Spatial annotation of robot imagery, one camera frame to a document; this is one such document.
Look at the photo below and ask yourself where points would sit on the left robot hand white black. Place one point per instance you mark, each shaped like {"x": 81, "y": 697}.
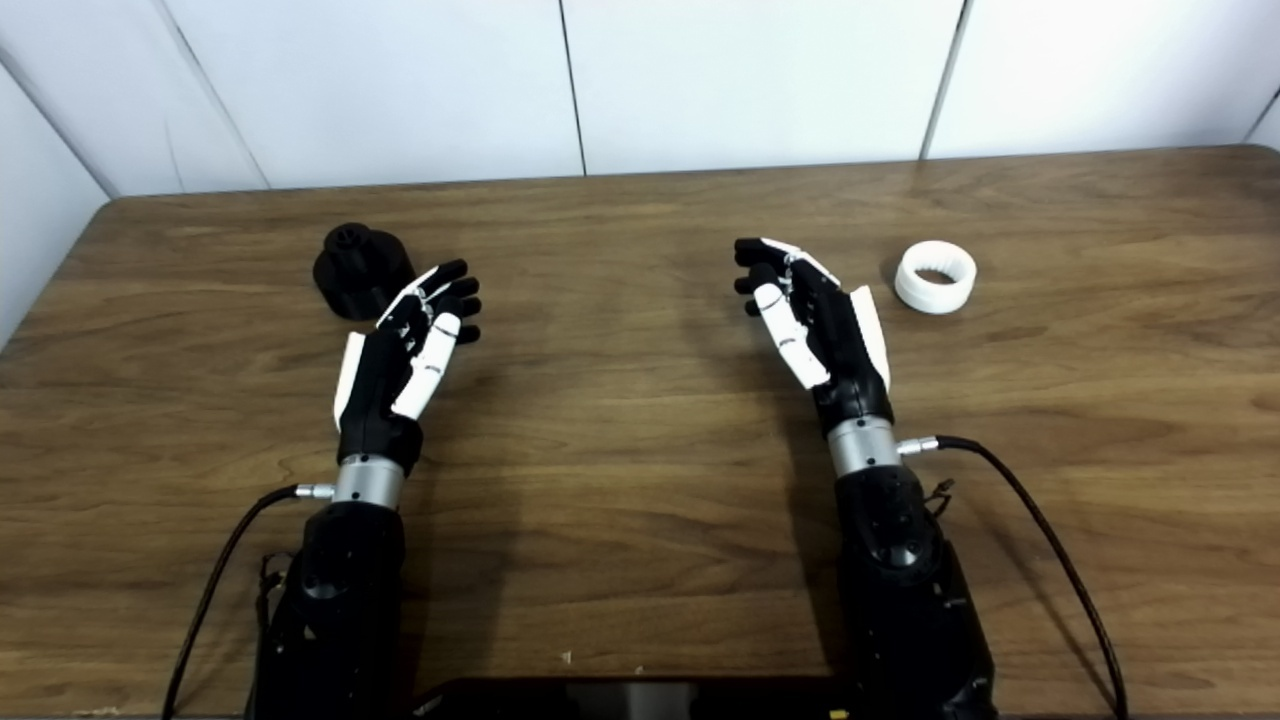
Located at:
{"x": 375, "y": 400}

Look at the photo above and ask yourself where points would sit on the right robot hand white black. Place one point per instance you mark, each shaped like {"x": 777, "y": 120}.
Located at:
{"x": 845, "y": 350}

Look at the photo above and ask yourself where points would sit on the round black plastic part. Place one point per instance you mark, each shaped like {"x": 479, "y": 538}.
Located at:
{"x": 355, "y": 265}

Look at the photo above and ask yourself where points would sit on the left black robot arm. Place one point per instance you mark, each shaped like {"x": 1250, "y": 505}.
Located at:
{"x": 340, "y": 600}

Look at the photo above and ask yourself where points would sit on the black glossy robot chest panel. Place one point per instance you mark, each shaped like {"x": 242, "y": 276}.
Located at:
{"x": 600, "y": 702}

